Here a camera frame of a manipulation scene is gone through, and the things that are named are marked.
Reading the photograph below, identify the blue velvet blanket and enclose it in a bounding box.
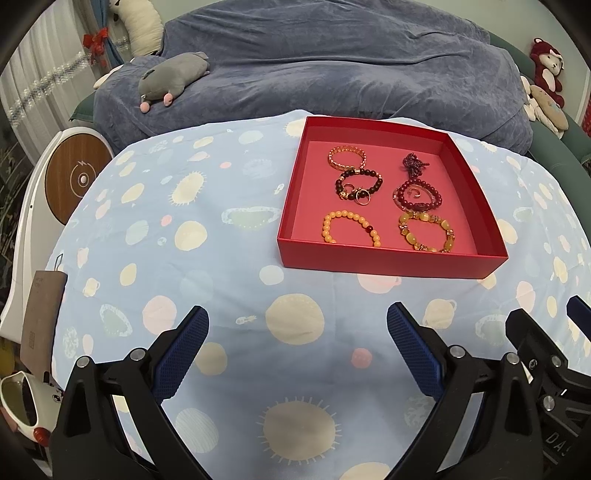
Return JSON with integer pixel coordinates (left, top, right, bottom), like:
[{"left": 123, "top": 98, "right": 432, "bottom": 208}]
[{"left": 93, "top": 2, "right": 534, "bottom": 155}]

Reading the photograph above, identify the brown cardboard piece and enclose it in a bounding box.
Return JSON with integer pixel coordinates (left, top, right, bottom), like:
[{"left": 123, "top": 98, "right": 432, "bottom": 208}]
[{"left": 21, "top": 270, "right": 69, "bottom": 372}]

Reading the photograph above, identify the green sofa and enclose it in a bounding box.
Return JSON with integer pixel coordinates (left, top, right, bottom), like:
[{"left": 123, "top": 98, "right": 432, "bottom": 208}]
[{"left": 489, "top": 32, "right": 591, "bottom": 185}]

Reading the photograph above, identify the amber bead bracelet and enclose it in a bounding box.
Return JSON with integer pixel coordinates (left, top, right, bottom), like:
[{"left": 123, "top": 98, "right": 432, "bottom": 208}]
[{"left": 329, "top": 145, "right": 368, "bottom": 171}]

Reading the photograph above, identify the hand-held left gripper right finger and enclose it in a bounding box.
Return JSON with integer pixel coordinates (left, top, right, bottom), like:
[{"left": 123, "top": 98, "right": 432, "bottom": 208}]
[{"left": 387, "top": 302, "right": 548, "bottom": 480}]

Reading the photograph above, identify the light blue printed sheet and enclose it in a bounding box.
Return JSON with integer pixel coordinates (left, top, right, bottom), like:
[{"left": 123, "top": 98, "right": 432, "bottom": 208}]
[{"left": 48, "top": 108, "right": 591, "bottom": 480}]

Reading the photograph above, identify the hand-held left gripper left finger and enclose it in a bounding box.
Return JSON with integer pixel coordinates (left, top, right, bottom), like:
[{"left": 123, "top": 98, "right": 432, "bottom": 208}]
[{"left": 50, "top": 305, "right": 209, "bottom": 480}]

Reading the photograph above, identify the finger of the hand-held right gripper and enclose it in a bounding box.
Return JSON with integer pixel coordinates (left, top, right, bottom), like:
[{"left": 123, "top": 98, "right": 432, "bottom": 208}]
[
  {"left": 566, "top": 296, "right": 591, "bottom": 340},
  {"left": 505, "top": 308, "right": 570, "bottom": 384}
]

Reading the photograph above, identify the red shallow box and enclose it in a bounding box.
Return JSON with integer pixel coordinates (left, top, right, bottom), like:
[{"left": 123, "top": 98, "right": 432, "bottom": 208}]
[{"left": 277, "top": 115, "right": 509, "bottom": 281}]

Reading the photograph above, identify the red plush toy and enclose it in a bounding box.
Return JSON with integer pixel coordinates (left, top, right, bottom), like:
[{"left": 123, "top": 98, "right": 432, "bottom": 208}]
[{"left": 529, "top": 38, "right": 566, "bottom": 107}]

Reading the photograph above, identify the dark red bead bracelet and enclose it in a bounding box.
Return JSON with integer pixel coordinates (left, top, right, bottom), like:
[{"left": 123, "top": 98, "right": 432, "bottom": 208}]
[{"left": 394, "top": 181, "right": 443, "bottom": 210}]

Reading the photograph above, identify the white plastic toy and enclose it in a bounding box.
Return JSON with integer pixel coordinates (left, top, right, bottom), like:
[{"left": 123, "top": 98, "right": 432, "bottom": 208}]
[{"left": 0, "top": 369, "right": 63, "bottom": 446}]

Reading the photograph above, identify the beige plush toy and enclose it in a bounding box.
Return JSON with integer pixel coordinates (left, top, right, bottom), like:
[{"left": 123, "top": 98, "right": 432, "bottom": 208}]
[{"left": 521, "top": 76, "right": 570, "bottom": 139}]

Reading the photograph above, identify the red curtain bow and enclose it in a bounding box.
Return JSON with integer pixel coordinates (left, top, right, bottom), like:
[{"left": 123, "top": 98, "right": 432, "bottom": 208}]
[{"left": 83, "top": 27, "right": 112, "bottom": 65}]

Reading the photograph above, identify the blue curtain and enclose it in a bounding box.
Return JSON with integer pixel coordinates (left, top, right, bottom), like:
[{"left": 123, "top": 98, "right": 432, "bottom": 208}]
[{"left": 90, "top": 0, "right": 132, "bottom": 70}]

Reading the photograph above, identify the chunky yellow bead bracelet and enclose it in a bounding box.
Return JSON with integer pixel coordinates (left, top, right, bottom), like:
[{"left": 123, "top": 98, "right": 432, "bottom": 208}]
[{"left": 398, "top": 210, "right": 455, "bottom": 254}]

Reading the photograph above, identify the orange yellow bead bracelet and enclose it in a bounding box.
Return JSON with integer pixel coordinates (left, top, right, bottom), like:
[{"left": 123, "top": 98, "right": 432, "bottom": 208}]
[{"left": 322, "top": 210, "right": 382, "bottom": 247}]

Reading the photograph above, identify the knotted garnet bead strand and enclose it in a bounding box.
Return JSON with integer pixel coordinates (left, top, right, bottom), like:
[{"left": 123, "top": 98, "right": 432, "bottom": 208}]
[{"left": 402, "top": 154, "right": 429, "bottom": 178}]

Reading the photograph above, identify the white cow plush toy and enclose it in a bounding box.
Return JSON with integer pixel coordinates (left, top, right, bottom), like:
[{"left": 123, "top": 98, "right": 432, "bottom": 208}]
[{"left": 108, "top": 0, "right": 163, "bottom": 56}]

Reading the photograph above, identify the dark bead bracelet gold charm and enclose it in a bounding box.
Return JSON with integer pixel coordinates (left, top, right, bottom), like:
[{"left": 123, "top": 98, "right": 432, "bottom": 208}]
[{"left": 335, "top": 167, "right": 384, "bottom": 200}]

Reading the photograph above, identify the white sheer curtain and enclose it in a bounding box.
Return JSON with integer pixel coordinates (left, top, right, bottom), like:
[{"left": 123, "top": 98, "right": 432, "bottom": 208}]
[{"left": 0, "top": 28, "right": 100, "bottom": 153}]

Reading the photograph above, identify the thin gold bangle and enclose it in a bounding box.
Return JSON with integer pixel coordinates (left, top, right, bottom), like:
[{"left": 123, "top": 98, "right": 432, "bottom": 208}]
[{"left": 394, "top": 187, "right": 435, "bottom": 212}]

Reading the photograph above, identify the grey plush toy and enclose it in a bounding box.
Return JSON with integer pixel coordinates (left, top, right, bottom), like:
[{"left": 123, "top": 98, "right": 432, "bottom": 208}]
[{"left": 139, "top": 52, "right": 211, "bottom": 112}]

